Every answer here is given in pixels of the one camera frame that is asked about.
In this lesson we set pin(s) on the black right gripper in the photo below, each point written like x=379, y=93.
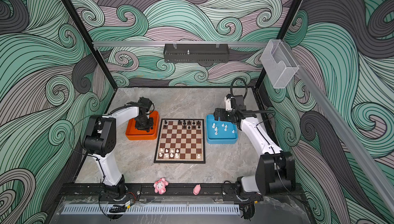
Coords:
x=223, y=114

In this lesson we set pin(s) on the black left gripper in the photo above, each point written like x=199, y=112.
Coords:
x=151, y=125

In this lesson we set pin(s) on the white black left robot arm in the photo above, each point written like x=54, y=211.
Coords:
x=101, y=137

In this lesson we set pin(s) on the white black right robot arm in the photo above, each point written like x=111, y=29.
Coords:
x=275, y=171

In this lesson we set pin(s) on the orange plastic tray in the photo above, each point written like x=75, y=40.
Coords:
x=133, y=134

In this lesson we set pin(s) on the blue plastic tray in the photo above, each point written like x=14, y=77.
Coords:
x=220, y=132

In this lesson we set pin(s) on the brown cream chessboard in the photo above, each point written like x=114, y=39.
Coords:
x=180, y=141

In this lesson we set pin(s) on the pink pig plush toy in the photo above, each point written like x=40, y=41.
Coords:
x=160, y=186

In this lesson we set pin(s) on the small pink pig figurine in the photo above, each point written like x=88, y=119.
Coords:
x=197, y=189

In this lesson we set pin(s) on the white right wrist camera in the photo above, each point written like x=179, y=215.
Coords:
x=228, y=105

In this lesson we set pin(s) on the black front mounting rail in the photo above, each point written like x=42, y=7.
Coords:
x=145, y=192

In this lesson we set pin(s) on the clear acrylic wall box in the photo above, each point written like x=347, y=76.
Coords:
x=279, y=62

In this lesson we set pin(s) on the black perforated wall shelf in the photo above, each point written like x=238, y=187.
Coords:
x=196, y=53

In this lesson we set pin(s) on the white slotted cable duct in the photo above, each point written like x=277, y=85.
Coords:
x=155, y=209

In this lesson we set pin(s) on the aluminium right wall rail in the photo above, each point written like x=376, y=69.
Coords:
x=376, y=176

